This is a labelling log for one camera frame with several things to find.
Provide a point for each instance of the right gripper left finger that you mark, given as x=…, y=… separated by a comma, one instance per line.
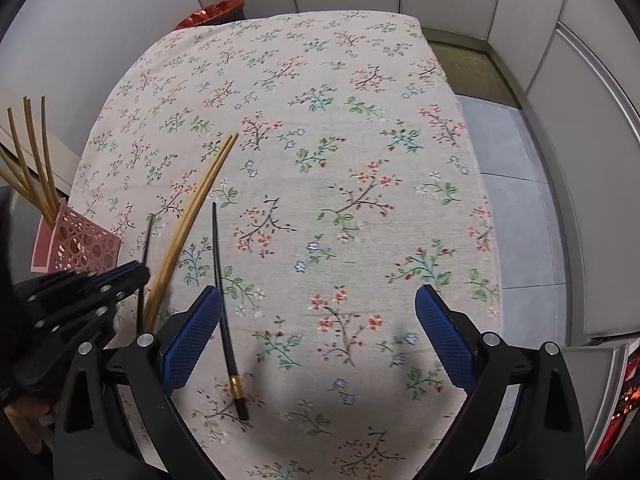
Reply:
x=93, y=439

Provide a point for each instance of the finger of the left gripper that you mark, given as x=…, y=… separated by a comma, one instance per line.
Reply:
x=112, y=294
x=129, y=272

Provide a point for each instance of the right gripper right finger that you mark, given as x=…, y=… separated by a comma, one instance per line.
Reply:
x=544, y=438

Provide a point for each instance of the pink perforated utensil holder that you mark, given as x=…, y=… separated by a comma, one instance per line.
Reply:
x=73, y=243

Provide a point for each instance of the wooden chopstick long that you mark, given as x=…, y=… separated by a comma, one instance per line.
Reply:
x=162, y=280

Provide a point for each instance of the person's left hand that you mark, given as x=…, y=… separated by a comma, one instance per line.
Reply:
x=20, y=413

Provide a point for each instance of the floral tablecloth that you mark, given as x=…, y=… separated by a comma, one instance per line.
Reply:
x=353, y=183

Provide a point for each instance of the red trash bin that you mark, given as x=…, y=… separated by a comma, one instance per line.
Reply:
x=223, y=12

